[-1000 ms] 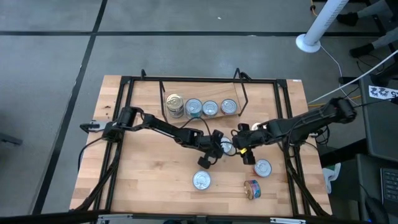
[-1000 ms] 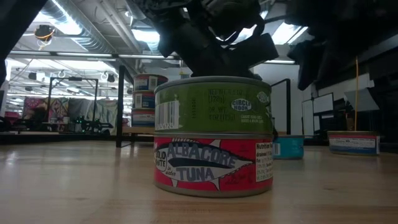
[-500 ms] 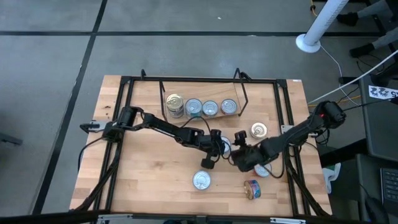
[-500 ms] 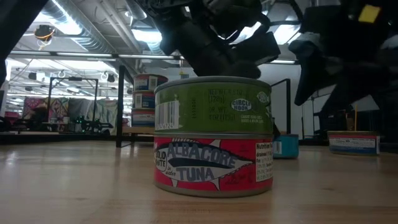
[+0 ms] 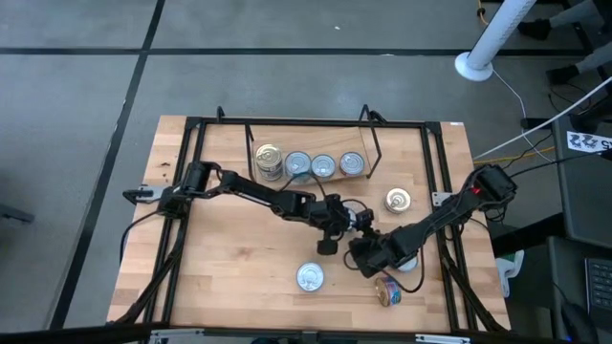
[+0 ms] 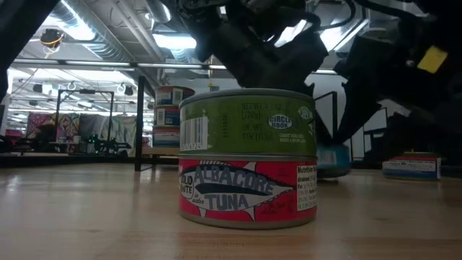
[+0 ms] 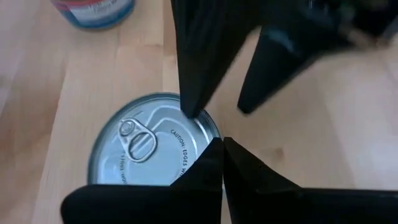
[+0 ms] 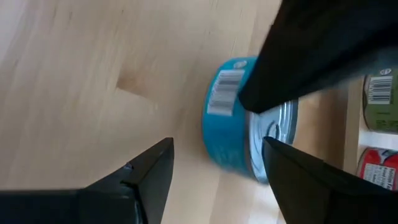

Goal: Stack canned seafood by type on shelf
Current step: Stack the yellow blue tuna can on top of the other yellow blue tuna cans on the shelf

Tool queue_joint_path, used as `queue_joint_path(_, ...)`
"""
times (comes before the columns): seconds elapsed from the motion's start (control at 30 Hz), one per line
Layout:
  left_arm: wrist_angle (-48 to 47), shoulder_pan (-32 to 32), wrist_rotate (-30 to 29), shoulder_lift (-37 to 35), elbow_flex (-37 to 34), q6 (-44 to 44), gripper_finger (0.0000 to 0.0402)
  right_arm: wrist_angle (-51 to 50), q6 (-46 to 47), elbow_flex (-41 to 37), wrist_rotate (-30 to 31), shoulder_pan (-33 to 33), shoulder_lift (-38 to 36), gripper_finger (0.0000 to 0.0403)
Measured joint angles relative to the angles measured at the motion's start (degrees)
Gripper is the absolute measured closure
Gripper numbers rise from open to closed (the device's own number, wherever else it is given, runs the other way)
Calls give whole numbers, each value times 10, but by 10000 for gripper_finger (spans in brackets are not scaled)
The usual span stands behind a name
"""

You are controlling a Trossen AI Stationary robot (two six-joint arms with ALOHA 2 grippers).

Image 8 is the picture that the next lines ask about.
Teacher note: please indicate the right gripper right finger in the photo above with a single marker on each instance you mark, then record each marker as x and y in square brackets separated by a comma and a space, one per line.
[311, 193]

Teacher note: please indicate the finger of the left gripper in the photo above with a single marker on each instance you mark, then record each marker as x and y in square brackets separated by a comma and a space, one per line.
[311, 46]

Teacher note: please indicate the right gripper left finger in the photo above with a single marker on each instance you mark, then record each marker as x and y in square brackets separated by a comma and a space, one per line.
[152, 174]

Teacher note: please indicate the silver-lid red albacore can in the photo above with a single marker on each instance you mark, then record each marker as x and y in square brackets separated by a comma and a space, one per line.
[381, 168]

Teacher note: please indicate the silver-lid teal tuna can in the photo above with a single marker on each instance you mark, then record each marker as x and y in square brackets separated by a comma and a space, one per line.
[224, 140]

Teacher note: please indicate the silver-lid green tuna can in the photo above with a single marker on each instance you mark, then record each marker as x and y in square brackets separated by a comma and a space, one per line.
[382, 105]

